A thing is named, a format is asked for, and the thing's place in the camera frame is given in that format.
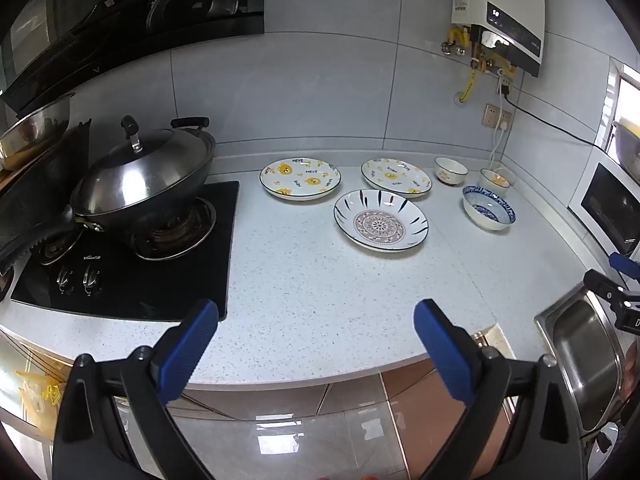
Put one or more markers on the stainless steel wok lid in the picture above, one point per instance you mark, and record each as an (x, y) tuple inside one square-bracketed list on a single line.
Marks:
[(140, 170)]

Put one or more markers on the large black wok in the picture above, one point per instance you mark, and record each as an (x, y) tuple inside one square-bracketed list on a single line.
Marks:
[(40, 190)]

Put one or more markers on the white mandala pattern plate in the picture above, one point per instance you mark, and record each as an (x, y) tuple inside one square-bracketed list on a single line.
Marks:
[(381, 220)]

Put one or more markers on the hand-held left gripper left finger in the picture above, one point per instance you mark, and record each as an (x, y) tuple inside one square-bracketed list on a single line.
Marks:
[(187, 345)]

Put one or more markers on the white yellow bear plate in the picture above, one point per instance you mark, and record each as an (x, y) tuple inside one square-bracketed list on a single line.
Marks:
[(396, 176), (300, 178)]

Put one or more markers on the beige wall socket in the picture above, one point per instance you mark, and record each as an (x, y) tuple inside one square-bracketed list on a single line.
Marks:
[(492, 116)]

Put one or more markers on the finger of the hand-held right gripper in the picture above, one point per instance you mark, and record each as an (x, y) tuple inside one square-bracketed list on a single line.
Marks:
[(605, 286), (624, 264)]

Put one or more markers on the black range hood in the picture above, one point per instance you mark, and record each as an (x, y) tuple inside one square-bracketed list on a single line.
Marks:
[(75, 35)]

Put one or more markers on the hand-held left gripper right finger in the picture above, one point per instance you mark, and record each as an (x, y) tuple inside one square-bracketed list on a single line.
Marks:
[(440, 345)]

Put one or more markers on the stainless steel mixing bowl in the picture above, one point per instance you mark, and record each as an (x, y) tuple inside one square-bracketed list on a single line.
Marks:
[(30, 135)]

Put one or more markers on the stainless steel sink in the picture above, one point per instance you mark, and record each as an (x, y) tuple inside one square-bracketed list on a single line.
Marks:
[(585, 350)]

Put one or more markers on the person's right forearm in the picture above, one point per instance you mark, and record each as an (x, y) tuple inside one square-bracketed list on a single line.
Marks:
[(632, 375)]

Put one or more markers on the black glass gas stove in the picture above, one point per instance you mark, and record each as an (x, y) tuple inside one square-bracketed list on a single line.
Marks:
[(150, 285)]

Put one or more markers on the small wall socket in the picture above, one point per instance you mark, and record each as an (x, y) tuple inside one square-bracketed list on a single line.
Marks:
[(504, 82)]

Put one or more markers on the yellow plastic bag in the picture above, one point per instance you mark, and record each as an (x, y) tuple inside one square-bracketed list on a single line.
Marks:
[(40, 400)]

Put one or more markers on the steel basin with yellow rim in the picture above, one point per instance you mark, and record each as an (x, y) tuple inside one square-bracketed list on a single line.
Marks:
[(629, 150)]

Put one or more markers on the small white flower bowl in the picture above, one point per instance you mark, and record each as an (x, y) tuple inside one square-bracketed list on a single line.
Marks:
[(450, 171), (495, 178)]

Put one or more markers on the brass pipe fittings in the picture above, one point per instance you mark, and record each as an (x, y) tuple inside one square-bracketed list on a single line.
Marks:
[(482, 52)]

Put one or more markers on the blue and white patterned bowl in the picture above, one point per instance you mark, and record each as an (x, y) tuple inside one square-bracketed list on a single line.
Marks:
[(488, 207)]

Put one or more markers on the white microwave oven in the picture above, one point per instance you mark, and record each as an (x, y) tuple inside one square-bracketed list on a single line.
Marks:
[(610, 205)]

